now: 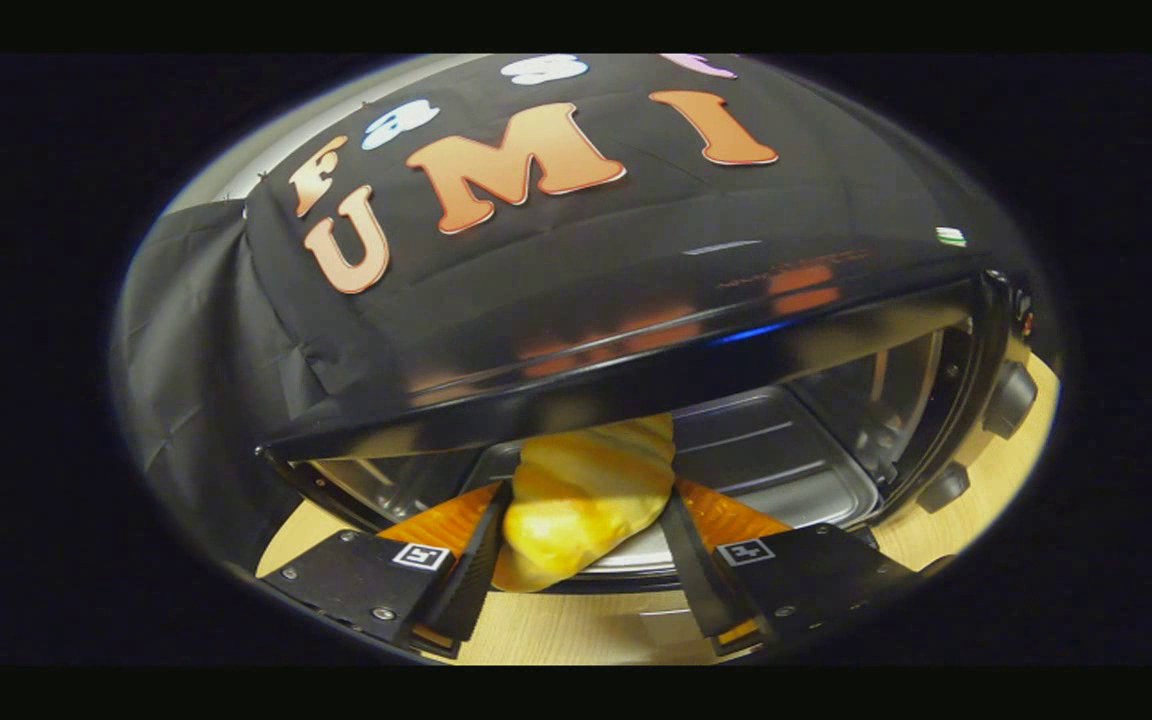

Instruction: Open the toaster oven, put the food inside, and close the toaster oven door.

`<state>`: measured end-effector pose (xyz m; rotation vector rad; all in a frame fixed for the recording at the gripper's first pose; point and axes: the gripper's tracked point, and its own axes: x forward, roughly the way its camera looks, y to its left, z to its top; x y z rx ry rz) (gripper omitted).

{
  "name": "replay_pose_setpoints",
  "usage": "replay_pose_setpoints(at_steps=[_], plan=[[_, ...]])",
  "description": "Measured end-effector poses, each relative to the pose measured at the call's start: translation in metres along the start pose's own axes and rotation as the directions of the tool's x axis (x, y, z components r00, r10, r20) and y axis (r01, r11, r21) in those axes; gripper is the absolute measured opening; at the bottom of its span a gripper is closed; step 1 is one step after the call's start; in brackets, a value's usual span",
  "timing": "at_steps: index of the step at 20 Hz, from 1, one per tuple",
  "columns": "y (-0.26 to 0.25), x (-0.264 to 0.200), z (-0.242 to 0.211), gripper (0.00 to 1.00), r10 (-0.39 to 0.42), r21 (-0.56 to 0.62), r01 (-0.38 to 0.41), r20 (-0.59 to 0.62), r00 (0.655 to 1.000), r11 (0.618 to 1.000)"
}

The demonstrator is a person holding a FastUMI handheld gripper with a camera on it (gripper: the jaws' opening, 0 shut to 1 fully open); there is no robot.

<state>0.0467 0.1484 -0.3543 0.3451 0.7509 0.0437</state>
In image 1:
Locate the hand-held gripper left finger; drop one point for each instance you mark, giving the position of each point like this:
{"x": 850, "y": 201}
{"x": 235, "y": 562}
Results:
{"x": 471, "y": 580}

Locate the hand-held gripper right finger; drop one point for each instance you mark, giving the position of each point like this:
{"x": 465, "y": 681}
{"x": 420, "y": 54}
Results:
{"x": 691, "y": 575}

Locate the golden croissant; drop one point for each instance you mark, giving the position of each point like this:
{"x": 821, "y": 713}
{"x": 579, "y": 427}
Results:
{"x": 586, "y": 490}

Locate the black toaster oven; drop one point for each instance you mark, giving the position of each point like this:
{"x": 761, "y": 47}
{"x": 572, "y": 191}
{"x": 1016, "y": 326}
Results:
{"x": 636, "y": 360}

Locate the white bottle with green label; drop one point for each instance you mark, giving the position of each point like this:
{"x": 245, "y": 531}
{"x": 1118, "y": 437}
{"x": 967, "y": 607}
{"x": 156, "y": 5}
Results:
{"x": 950, "y": 237}

